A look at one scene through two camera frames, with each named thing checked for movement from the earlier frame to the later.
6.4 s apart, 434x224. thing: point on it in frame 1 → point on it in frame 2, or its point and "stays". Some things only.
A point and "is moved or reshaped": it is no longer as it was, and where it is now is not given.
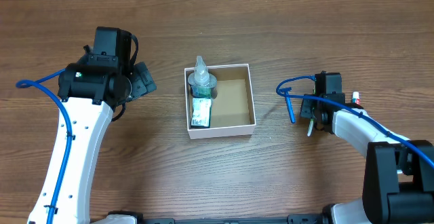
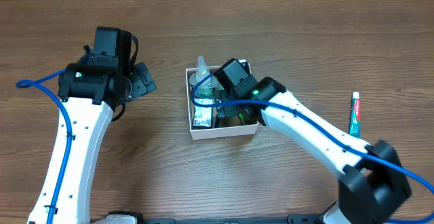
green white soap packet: x=201 y=113 stays
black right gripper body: x=307 y=108 → x=223 y=103
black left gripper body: x=143 y=80 stays
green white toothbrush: x=310 y=127 is moved or reshaped
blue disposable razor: x=289 y=107 is moved or reshaped
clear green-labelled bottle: x=203 y=83 stays
